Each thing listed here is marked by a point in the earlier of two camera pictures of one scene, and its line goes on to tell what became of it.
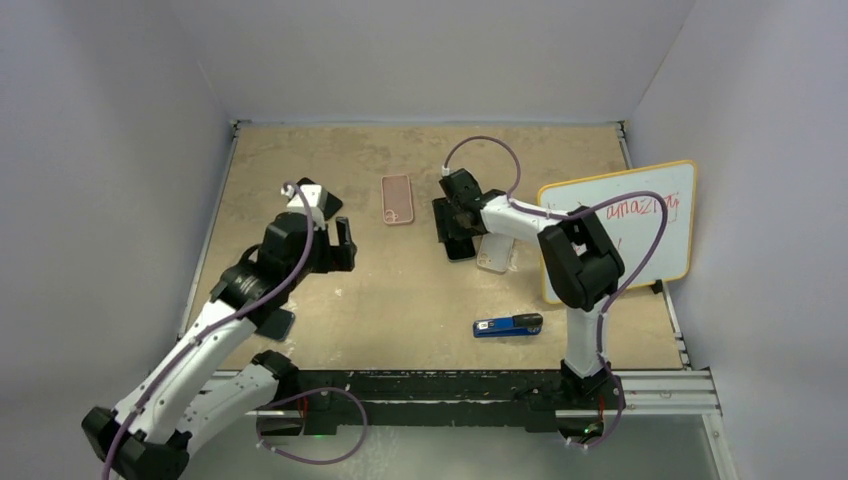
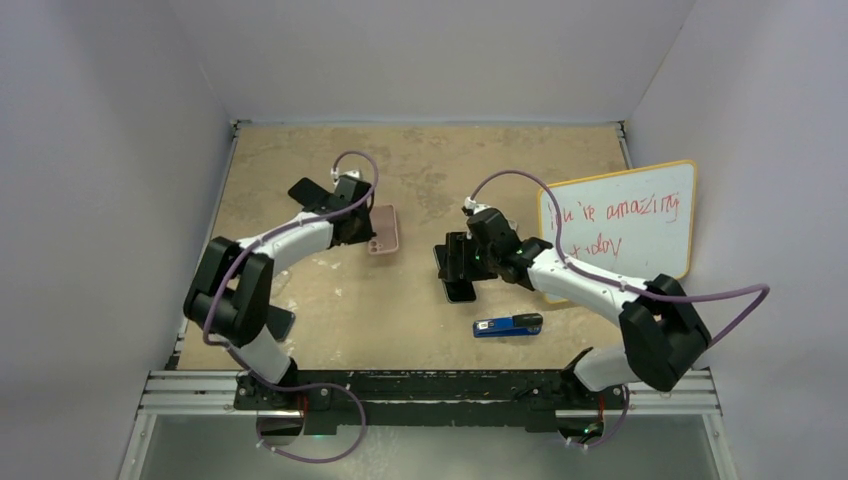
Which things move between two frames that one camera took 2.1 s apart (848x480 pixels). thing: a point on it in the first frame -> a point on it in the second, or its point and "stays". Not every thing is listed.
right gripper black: (443, 211) -> (458, 244)
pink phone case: (396, 199) -> (384, 224)
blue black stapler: (521, 324) stays
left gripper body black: (289, 273) -> (363, 231)
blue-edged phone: (278, 326) stays
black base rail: (531, 399) stays
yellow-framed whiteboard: (648, 215) stays
